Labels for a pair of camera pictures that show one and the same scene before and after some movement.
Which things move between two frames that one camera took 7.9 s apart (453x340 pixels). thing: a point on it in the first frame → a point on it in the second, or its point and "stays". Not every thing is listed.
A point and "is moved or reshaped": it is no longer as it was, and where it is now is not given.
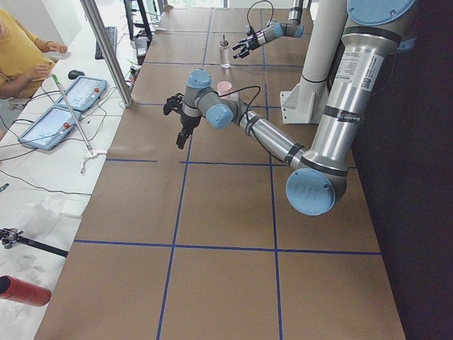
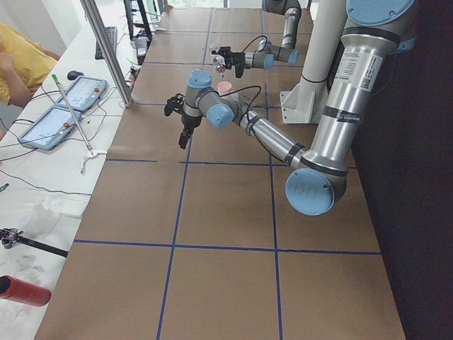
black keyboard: (112, 32) stays
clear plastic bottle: (224, 53) is moved or reshaped
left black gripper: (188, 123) stays
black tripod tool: (9, 236) stays
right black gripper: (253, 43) → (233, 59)
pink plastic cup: (224, 88) stays
